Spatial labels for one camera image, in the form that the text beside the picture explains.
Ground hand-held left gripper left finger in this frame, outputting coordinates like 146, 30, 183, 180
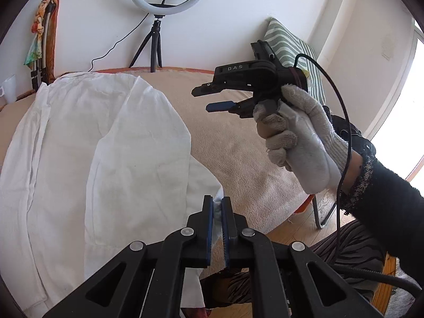
41, 195, 214, 318

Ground black corrugated hose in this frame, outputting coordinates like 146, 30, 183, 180
331, 262, 421, 300

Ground black mini tripod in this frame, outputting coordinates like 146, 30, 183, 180
129, 15, 164, 73

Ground white fringed rug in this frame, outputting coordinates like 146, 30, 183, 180
371, 262, 421, 315

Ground bright window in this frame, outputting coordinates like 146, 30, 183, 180
364, 16, 424, 183

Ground metal chair frame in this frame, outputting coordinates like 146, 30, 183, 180
311, 192, 337, 231

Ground person's right hand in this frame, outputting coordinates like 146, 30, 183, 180
253, 84, 350, 194

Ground black ring light cable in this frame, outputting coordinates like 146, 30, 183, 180
91, 12, 149, 72

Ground person's right forearm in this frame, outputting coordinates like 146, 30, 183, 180
331, 114, 424, 269

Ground colourful orange scarf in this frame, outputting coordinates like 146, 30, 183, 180
24, 0, 59, 85

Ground green and white patterned pillow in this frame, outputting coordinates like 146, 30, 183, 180
264, 17, 327, 107

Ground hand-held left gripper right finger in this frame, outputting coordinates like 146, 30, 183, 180
221, 196, 385, 318

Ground beige blanket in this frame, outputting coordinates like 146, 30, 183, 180
0, 66, 313, 239

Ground person's striped trousers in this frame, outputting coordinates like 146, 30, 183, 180
199, 220, 388, 312

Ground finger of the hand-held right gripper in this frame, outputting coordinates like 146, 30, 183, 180
205, 100, 240, 113
191, 81, 252, 98

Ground white mug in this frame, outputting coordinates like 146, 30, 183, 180
0, 74, 17, 105

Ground white long-sleeved shirt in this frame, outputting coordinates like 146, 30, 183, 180
0, 71, 224, 317

